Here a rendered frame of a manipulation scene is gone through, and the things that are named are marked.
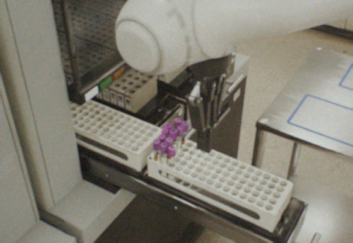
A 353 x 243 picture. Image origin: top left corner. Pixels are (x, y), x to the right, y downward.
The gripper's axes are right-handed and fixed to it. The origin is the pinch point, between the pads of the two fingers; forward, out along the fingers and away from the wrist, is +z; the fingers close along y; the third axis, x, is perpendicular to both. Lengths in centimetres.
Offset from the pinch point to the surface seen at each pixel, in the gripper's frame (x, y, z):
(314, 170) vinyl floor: -5, 103, 94
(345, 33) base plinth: 21, 234, 90
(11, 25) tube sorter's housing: 27.2, -17.5, -24.0
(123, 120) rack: 22.9, 2.7, 7.7
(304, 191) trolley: -11, 61, 66
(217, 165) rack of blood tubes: -2.7, 1.3, 7.8
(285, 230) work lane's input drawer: -20.5, -3.3, 12.6
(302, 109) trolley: -9.7, 35.5, 12.1
